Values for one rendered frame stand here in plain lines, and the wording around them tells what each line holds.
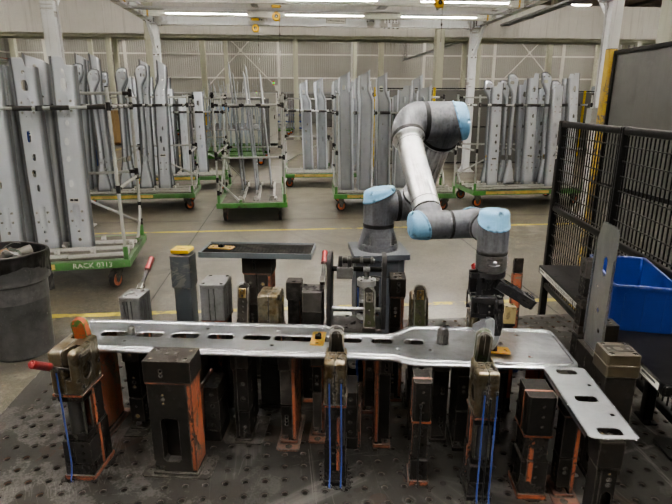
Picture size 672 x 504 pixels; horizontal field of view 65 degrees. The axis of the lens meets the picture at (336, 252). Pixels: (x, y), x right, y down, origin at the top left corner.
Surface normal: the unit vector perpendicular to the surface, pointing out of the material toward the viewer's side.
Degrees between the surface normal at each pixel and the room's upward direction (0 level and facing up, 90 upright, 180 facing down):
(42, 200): 87
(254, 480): 0
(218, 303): 90
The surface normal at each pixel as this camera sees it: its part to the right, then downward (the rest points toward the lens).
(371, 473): 0.00, -0.96
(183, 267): -0.07, 0.27
